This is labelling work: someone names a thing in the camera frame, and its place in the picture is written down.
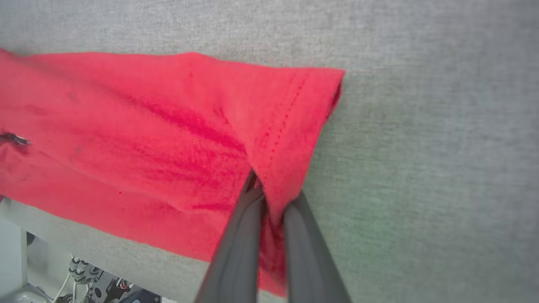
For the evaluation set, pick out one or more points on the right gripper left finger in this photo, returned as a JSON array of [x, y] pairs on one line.
[[238, 252]]

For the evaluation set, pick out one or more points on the red t-shirt garment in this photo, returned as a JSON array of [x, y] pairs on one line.
[[147, 139]]

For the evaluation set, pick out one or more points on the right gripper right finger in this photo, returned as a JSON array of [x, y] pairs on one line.
[[309, 261]]

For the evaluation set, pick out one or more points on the grey fabric sofa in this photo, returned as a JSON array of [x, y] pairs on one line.
[[421, 147]]

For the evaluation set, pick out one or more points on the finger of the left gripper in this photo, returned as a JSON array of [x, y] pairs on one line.
[[16, 139]]

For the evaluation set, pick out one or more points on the robot base with connectors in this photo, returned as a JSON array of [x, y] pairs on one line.
[[109, 288]]

